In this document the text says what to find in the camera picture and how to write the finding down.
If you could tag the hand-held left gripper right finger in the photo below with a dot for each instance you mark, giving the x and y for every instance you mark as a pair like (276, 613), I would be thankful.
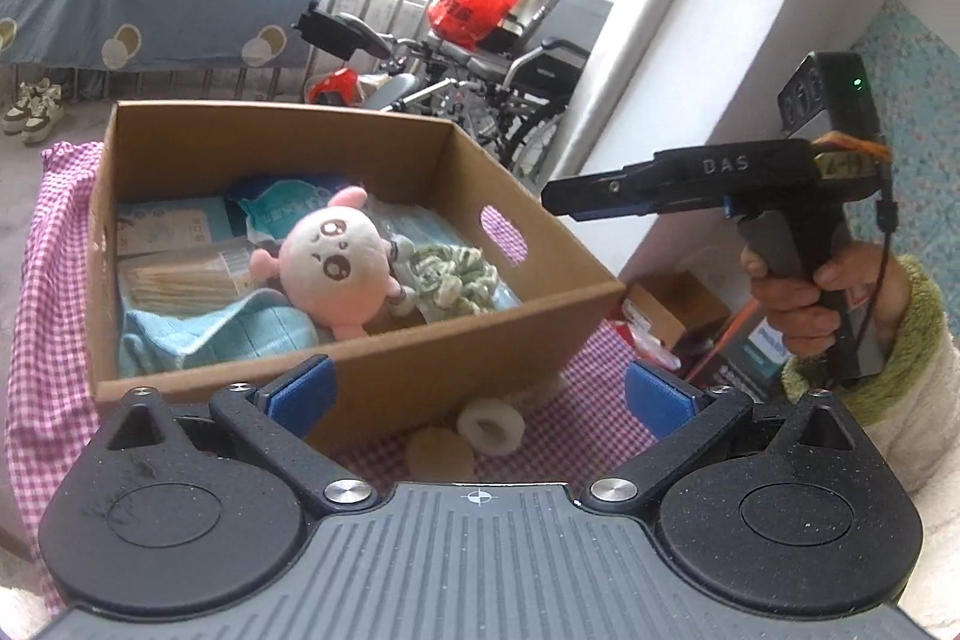
(660, 396)

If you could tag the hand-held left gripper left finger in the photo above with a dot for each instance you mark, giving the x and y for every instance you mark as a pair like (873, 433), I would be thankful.
(304, 389)

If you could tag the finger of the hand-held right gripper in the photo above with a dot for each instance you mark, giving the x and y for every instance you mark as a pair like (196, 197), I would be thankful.
(600, 194)

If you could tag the teal towel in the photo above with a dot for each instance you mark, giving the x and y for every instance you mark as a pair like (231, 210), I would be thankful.
(225, 332)

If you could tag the brown cardboard box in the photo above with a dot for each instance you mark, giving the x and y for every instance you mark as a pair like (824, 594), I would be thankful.
(420, 377)

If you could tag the pink plush toy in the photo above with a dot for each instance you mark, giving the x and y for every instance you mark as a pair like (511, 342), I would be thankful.
(330, 265)

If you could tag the yellow round puff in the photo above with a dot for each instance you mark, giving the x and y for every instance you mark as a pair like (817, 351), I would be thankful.
(439, 456)

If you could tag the white tape roll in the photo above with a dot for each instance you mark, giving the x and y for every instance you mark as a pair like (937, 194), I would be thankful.
(510, 437)

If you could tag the cotton swab packet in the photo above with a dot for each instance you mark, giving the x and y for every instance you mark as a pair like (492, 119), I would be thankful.
(180, 284)

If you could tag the green white scrunchie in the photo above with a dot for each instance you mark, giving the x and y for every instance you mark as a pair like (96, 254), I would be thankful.
(457, 276)

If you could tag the white blue wipes packet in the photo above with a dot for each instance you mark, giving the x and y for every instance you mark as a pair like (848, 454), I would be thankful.
(262, 216)

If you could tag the person's right forearm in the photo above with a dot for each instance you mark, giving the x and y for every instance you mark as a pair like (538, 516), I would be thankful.
(922, 385)

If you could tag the person's right hand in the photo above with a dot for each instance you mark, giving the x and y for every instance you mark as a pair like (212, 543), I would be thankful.
(787, 310)

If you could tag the small cardboard carton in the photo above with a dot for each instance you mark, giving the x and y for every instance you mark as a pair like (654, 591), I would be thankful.
(675, 302)

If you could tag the orange appliance carton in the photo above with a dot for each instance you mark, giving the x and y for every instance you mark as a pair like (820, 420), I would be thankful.
(757, 347)

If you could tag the black wheelchair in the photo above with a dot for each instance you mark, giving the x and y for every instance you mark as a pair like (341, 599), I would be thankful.
(540, 63)

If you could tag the floral quilt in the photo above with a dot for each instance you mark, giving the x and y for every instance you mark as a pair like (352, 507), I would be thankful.
(922, 108)

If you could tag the grey white curtain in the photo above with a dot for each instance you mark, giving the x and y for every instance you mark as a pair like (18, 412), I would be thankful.
(660, 10)

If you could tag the small light blue box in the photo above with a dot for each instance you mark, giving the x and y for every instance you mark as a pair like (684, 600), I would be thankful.
(172, 227)

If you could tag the red plastic bag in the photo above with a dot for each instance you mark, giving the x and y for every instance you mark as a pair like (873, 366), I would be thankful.
(472, 6)

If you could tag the pink checkered tablecloth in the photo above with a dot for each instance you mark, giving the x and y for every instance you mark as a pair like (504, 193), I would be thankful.
(52, 310)

